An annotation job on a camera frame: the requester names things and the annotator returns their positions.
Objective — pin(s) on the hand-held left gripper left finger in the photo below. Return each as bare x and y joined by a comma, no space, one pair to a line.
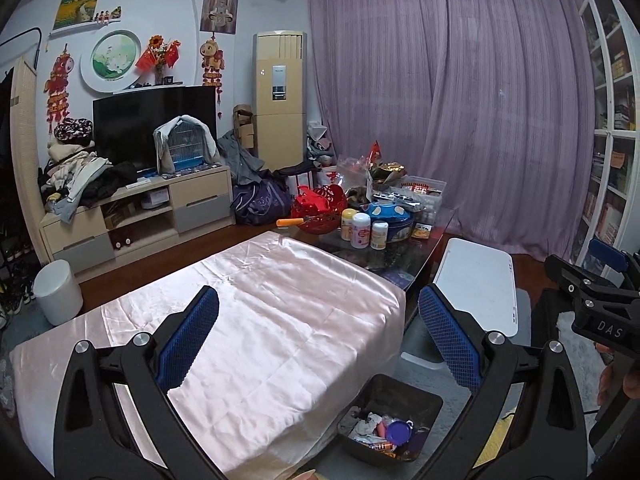
192,335

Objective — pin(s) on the person's right hand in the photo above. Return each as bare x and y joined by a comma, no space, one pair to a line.
605,390

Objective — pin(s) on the flower vase with flags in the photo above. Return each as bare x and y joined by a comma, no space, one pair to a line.
159,60

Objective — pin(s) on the white bench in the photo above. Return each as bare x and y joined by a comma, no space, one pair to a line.
475,280

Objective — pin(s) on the white bookshelf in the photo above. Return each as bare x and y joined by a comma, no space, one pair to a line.
612,110

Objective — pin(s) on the pink satin tablecloth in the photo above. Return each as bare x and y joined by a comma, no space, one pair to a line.
280,320

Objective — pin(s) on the black rectangular bin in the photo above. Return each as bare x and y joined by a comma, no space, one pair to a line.
420,400

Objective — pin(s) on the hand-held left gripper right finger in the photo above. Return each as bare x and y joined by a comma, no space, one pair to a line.
447,335

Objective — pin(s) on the pile of clothes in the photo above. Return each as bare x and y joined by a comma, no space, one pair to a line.
75,170

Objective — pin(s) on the red gold hanging ornament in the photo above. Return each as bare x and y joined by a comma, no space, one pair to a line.
212,60

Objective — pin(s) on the white round bin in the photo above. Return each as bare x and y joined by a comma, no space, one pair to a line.
57,292

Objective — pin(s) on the beige standing air conditioner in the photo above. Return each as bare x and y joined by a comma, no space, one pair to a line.
279,110

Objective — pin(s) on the yellow-capped white bottle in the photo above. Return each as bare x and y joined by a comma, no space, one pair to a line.
347,225

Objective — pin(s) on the clear plastic storage box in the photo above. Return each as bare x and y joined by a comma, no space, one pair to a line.
430,200

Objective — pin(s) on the wall poster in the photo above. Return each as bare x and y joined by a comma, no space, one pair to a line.
218,7

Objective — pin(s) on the landscape painting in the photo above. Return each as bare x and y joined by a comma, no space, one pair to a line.
77,7

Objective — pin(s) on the black television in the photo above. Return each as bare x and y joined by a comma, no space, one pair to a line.
125,125

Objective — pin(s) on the grey jacket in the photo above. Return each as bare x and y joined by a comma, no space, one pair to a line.
240,157

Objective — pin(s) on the blue round tin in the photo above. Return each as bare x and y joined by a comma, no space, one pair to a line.
395,222

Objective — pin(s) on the round white wall decor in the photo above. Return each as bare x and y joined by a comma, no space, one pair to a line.
110,62

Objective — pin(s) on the bird cage with cloth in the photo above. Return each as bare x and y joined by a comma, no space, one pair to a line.
161,145

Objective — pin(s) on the small yellow snack packet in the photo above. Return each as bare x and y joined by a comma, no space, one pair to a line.
421,231

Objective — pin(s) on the small white jar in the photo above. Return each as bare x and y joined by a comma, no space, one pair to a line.
380,236

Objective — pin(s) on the beige tv cabinet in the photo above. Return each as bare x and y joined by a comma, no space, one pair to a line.
195,190

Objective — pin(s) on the purple curtain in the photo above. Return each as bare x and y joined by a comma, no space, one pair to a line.
440,100

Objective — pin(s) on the clear plastic snack bag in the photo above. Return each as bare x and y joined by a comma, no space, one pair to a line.
360,170

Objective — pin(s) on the white bottle red label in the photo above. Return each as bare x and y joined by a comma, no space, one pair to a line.
361,232

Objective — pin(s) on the purple patterned bag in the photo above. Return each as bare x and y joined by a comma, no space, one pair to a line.
260,202

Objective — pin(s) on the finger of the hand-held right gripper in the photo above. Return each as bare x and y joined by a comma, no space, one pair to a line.
607,255
570,275

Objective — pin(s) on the stack of cardboard boxes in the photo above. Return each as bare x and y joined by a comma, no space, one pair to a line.
244,127

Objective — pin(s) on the red openwork basket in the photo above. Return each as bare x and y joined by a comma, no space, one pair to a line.
320,207

